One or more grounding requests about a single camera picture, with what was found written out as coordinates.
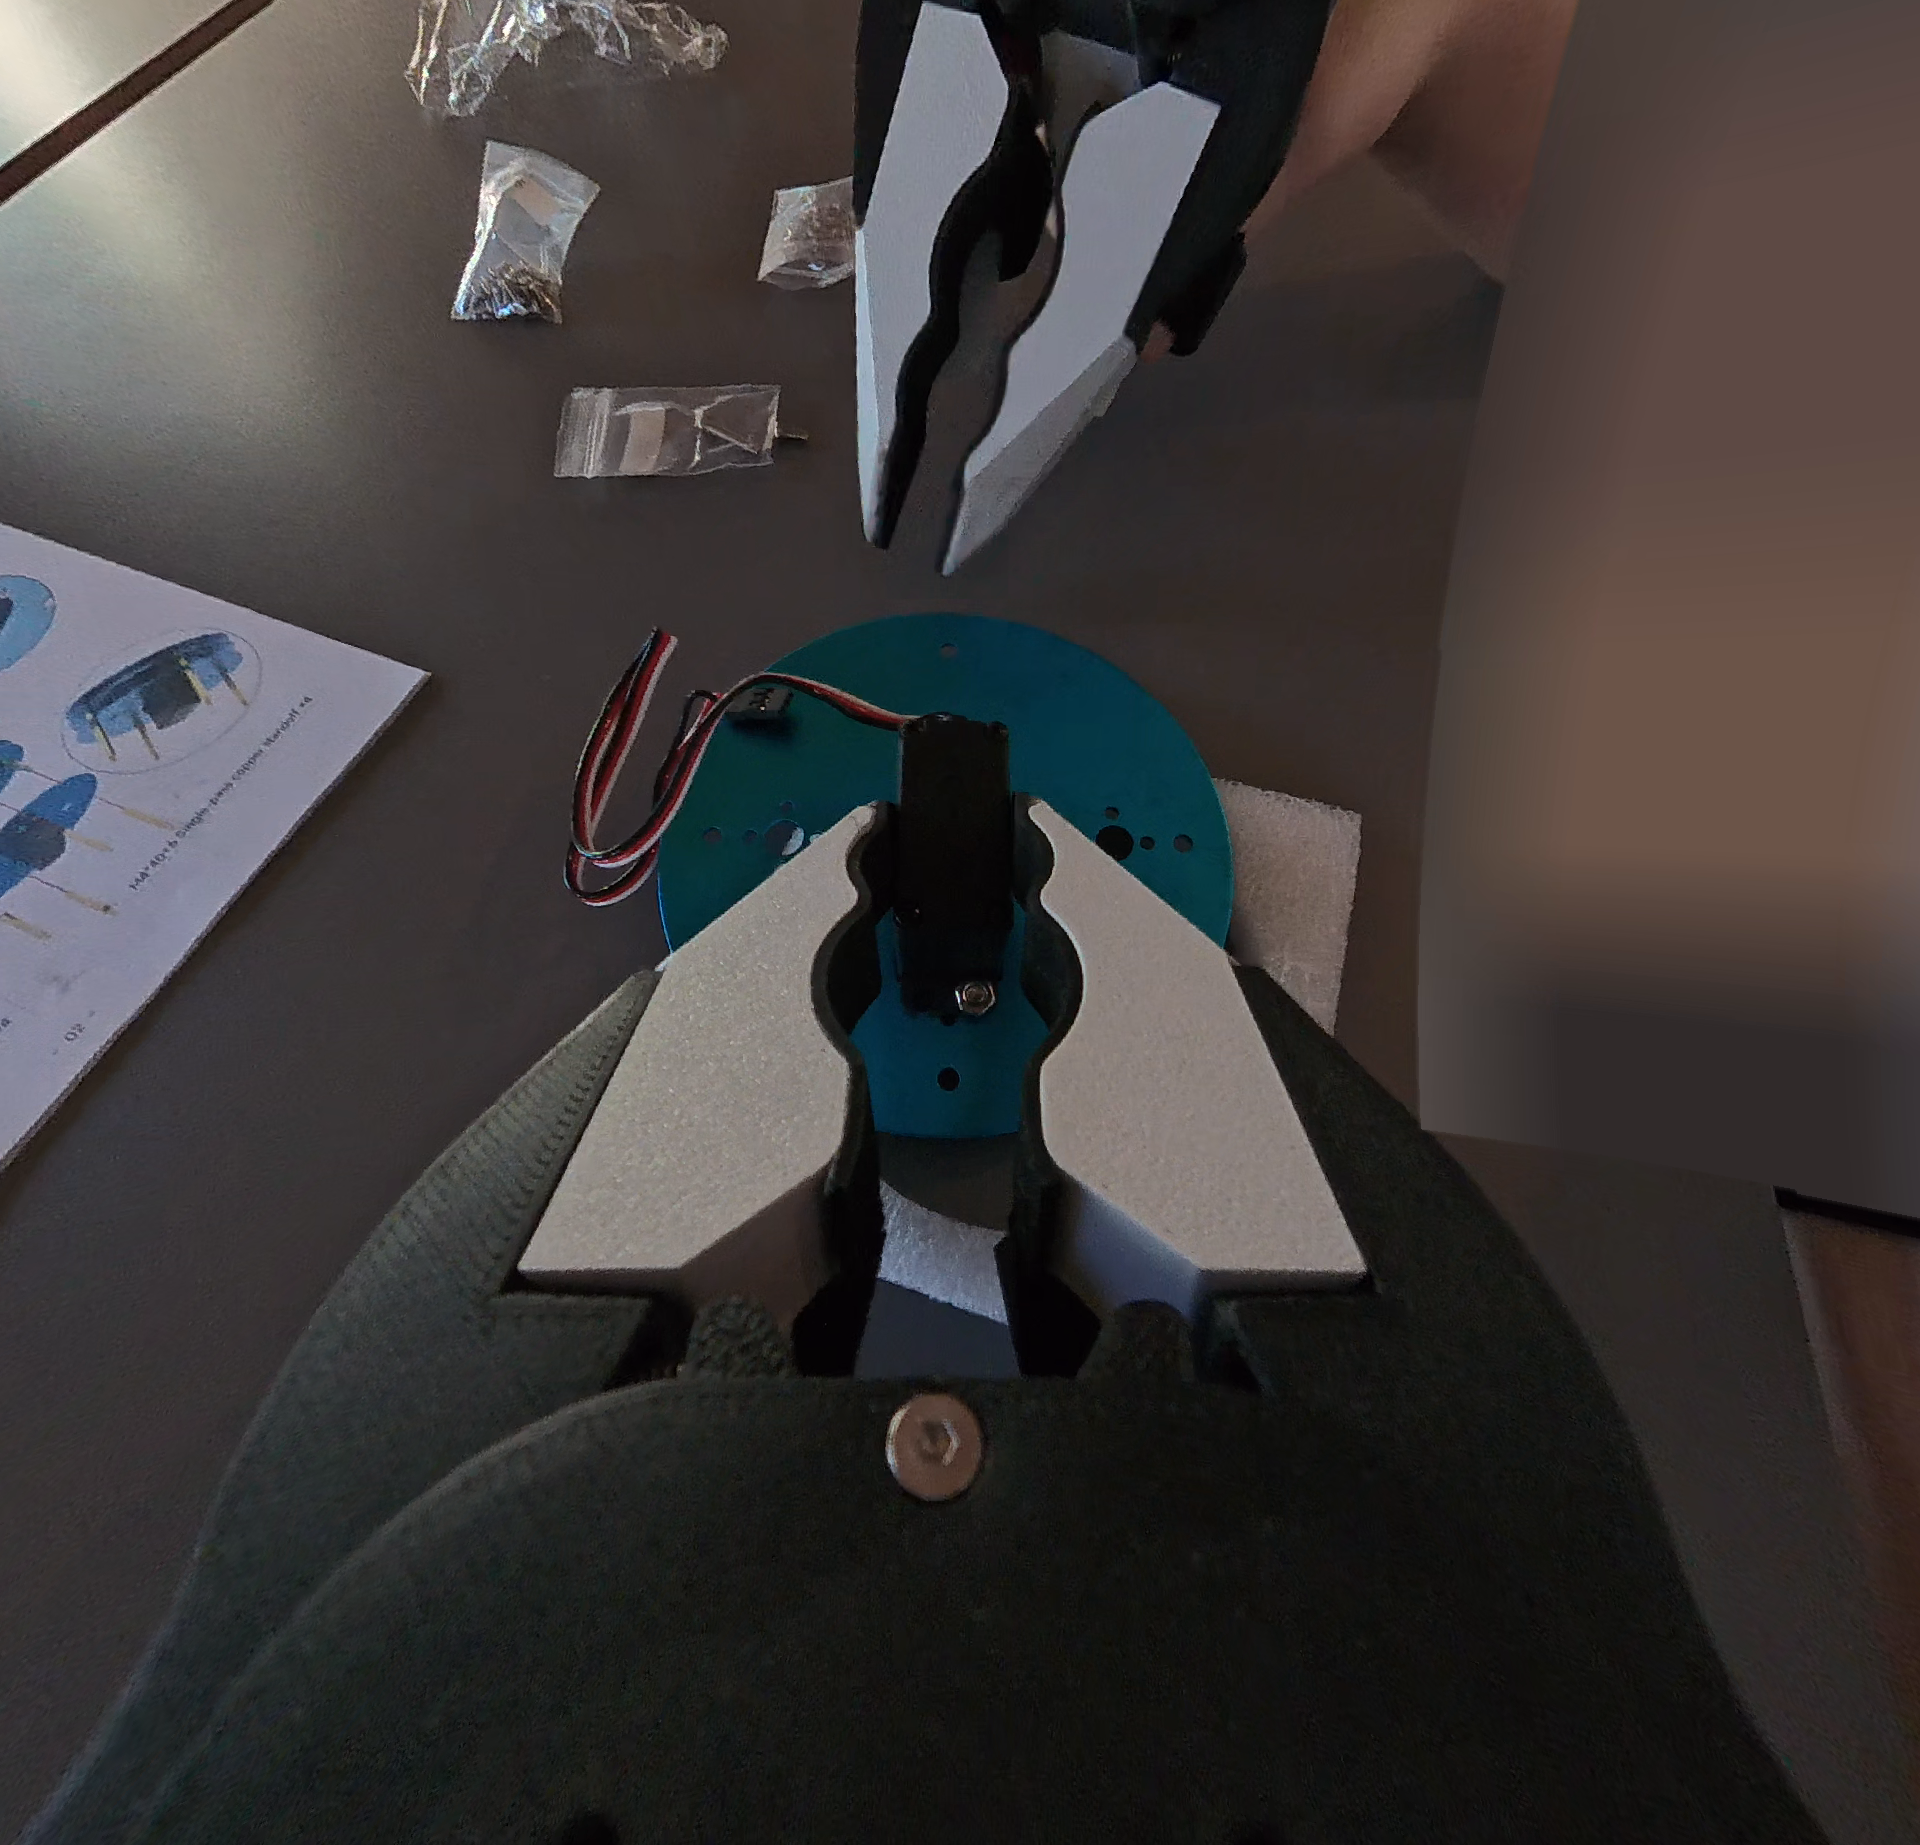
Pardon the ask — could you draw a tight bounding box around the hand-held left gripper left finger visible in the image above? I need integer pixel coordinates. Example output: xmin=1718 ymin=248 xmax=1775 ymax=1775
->
xmin=517 ymin=801 xmax=901 ymax=1374

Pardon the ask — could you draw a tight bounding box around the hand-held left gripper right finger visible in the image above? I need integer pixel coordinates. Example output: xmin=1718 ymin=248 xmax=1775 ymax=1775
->
xmin=995 ymin=800 xmax=1374 ymax=1380

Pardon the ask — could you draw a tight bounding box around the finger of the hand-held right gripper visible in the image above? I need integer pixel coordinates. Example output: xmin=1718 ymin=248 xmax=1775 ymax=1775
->
xmin=853 ymin=0 xmax=1058 ymax=551
xmin=941 ymin=82 xmax=1219 ymax=577

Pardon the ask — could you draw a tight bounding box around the black servo motor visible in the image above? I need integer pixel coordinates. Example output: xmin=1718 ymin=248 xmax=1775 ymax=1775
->
xmin=875 ymin=711 xmax=1036 ymax=1022

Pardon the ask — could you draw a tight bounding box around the blue round metal plate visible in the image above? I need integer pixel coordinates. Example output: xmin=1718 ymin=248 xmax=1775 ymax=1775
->
xmin=647 ymin=612 xmax=1233 ymax=1142

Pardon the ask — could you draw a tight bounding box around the person's right forearm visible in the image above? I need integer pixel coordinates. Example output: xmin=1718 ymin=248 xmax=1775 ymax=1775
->
xmin=1274 ymin=0 xmax=1593 ymax=285

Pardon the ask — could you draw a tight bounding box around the small clear bag of nuts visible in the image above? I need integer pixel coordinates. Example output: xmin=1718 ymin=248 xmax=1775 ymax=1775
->
xmin=753 ymin=180 xmax=862 ymax=291

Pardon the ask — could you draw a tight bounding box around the white foam sheet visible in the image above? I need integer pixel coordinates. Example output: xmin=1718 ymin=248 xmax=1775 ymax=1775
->
xmin=875 ymin=778 xmax=1364 ymax=1324

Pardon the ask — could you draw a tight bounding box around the clear zip bag white label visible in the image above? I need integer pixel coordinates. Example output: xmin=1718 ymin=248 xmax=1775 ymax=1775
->
xmin=553 ymin=381 xmax=784 ymax=482

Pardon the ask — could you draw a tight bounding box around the clear bag of dark screws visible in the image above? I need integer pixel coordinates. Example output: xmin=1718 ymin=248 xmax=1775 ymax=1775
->
xmin=452 ymin=139 xmax=602 ymax=328

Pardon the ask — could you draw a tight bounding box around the crumpled clear plastic wrap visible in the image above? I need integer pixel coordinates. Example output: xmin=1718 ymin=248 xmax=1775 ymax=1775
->
xmin=406 ymin=0 xmax=730 ymax=121

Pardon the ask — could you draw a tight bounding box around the white instruction booklet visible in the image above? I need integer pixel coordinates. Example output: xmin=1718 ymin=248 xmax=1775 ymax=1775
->
xmin=0 ymin=522 xmax=433 ymax=1172

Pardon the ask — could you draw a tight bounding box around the red white black servo cable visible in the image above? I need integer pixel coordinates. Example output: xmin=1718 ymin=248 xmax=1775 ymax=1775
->
xmin=565 ymin=631 xmax=917 ymax=903

